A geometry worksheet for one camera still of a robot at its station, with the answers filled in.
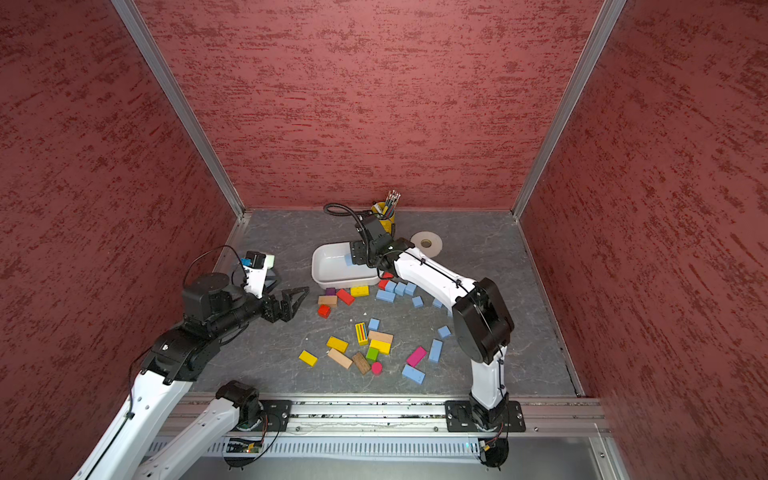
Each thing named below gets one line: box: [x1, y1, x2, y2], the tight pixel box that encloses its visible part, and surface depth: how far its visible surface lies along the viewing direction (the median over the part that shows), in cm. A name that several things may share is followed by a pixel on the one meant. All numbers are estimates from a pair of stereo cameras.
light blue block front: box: [402, 364, 426, 385], surface depth 83 cm
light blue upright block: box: [429, 339, 443, 363], surface depth 87 cm
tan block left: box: [318, 295, 338, 307], surface depth 95 cm
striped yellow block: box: [355, 322, 369, 346], surface depth 88 cm
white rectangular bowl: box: [311, 241, 381, 289], surface depth 102 cm
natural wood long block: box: [327, 348, 353, 369], surface depth 85 cm
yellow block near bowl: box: [351, 286, 370, 297], surface depth 99 cm
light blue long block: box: [376, 289, 396, 303], surface depth 98 cm
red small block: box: [317, 304, 332, 319], surface depth 94 cm
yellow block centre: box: [326, 336, 349, 353], surface depth 87 cm
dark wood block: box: [352, 351, 371, 375], surface depth 84 cm
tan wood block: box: [368, 330, 394, 347], surface depth 88 cm
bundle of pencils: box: [385, 189, 402, 219], surface depth 105 cm
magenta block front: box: [406, 346, 427, 367], surface depth 87 cm
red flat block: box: [336, 289, 355, 306], surface depth 97 cm
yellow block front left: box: [298, 349, 319, 367], surface depth 85 cm
